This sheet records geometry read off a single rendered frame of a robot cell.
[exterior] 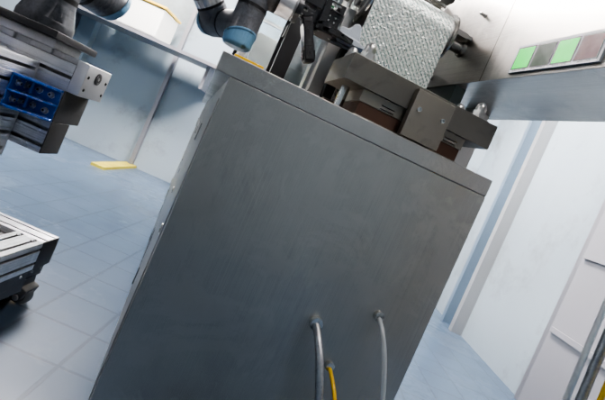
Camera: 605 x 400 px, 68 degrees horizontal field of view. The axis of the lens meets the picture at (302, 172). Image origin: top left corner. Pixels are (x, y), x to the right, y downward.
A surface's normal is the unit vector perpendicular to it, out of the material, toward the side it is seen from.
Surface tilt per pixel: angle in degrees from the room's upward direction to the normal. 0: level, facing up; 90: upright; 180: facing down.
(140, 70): 90
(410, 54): 90
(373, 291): 90
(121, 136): 90
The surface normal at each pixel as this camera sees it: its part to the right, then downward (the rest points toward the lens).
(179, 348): 0.22, 0.13
